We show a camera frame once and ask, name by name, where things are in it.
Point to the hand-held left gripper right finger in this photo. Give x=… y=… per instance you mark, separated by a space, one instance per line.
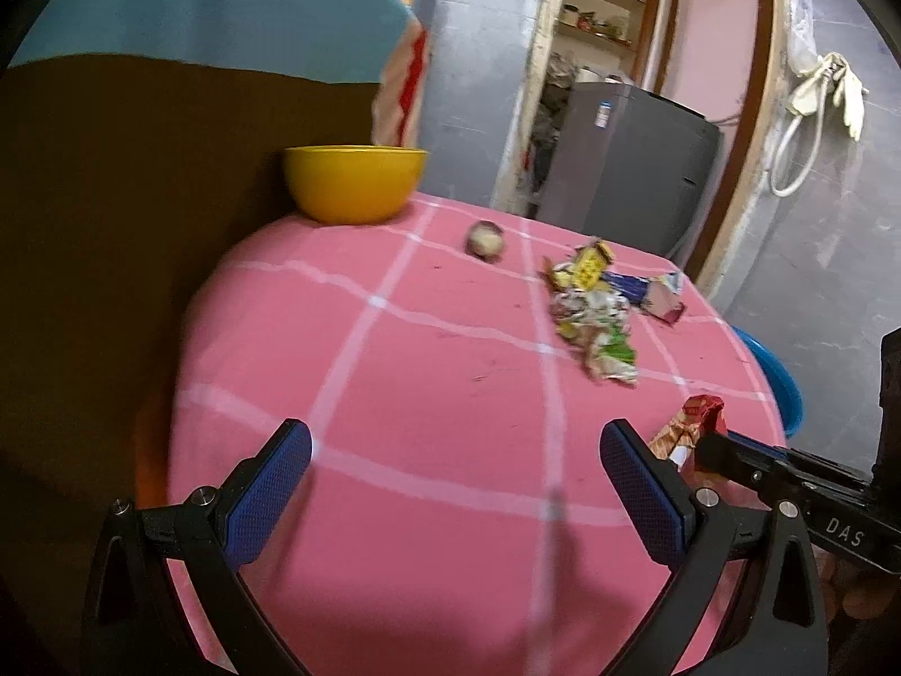
x=637 y=493

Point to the pink checked tablecloth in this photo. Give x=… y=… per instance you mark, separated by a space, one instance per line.
x=422 y=380

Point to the green wrapper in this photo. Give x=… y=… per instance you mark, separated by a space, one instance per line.
x=612 y=355

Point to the silver wrapper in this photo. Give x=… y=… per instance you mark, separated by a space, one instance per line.
x=588 y=306

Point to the grey refrigerator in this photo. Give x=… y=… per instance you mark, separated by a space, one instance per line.
x=630 y=169

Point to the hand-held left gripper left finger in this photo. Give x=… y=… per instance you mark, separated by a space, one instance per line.
x=271 y=493

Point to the yellow plastic bowl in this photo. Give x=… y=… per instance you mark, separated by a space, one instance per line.
x=355 y=183

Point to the wooden door frame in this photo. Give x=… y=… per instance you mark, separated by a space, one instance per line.
x=746 y=141

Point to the wooden wall shelf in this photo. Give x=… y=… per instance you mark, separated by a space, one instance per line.
x=605 y=7

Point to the teal cloth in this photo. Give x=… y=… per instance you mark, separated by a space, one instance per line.
x=211 y=7

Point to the red and cream striped cloth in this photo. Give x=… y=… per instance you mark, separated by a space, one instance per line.
x=405 y=91

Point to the blue plastic basin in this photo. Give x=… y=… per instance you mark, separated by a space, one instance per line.
x=774 y=380

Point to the person's right hand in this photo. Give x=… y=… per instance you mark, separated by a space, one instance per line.
x=855 y=588

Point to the blue wrapper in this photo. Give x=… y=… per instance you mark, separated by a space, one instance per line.
x=630 y=287

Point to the hanging dark clothes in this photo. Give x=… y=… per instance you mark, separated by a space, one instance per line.
x=552 y=127

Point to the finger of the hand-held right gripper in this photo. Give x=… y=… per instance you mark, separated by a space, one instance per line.
x=739 y=465

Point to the yellow wrapper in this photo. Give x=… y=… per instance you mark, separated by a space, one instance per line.
x=590 y=266

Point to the small pink carton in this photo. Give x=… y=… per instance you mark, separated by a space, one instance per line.
x=665 y=299

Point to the brown potato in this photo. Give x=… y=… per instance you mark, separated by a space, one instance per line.
x=486 y=238

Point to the dark brown panel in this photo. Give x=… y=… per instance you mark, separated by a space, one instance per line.
x=127 y=225

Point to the red wrapper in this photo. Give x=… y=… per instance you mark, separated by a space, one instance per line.
x=690 y=429

